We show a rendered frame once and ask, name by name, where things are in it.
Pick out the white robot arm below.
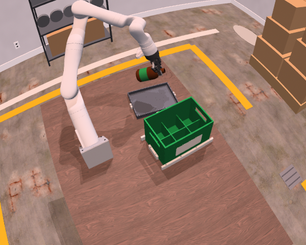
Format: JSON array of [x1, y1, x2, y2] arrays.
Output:
[[60, 0, 158, 148]]

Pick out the brown bottle with green label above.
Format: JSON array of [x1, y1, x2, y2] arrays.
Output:
[[136, 66, 166, 82]]

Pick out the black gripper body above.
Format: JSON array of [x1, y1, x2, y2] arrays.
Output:
[[145, 50, 159, 66]]

